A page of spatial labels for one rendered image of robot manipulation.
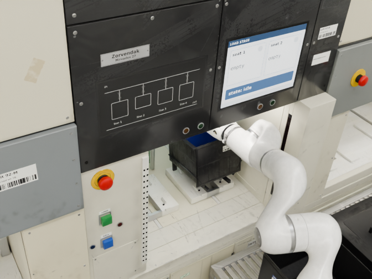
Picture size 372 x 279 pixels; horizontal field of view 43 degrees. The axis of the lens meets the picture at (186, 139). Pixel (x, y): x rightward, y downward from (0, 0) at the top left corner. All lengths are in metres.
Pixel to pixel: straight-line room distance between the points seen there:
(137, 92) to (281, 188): 0.45
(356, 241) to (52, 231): 1.15
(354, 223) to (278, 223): 0.80
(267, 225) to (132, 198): 0.41
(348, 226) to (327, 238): 0.70
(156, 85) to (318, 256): 0.60
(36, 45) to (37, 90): 0.10
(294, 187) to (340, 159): 1.04
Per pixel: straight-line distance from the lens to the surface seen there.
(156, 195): 1.91
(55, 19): 1.03
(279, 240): 1.27
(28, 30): 1.02
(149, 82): 1.19
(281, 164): 1.31
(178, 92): 1.26
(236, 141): 1.65
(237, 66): 1.34
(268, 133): 1.55
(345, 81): 1.74
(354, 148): 2.41
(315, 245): 1.31
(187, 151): 1.80
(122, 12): 1.08
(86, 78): 1.11
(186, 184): 1.96
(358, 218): 2.06
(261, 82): 1.44
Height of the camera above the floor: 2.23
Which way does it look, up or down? 37 degrees down
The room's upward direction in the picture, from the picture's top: 4 degrees clockwise
